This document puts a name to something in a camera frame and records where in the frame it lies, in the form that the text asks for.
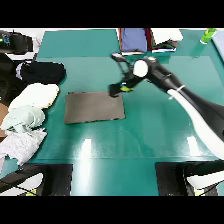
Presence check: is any dark grey T-shirt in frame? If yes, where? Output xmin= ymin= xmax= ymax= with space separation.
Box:
xmin=63 ymin=90 xmax=127 ymax=125

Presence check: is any light grey garment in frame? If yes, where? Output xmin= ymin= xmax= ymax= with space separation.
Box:
xmin=0 ymin=128 xmax=48 ymax=167

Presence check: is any cream garment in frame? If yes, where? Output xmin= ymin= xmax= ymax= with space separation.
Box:
xmin=7 ymin=82 xmax=61 ymax=111

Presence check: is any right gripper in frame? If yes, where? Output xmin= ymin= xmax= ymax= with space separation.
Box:
xmin=108 ymin=77 xmax=136 ymax=99

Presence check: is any black garment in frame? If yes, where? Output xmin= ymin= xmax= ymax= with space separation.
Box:
xmin=19 ymin=61 xmax=67 ymax=85

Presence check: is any white garment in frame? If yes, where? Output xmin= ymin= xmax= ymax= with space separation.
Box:
xmin=150 ymin=28 xmax=185 ymax=47

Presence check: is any green bottle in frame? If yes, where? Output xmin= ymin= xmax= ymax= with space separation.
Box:
xmin=199 ymin=28 xmax=218 ymax=45

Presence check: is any blue garment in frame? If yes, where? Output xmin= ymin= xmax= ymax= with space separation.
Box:
xmin=120 ymin=28 xmax=148 ymax=54

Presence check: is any pale green garment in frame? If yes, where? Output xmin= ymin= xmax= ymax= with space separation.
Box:
xmin=0 ymin=105 xmax=46 ymax=133

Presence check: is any red garment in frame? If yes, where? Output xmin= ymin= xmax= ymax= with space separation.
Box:
xmin=144 ymin=28 xmax=155 ymax=52

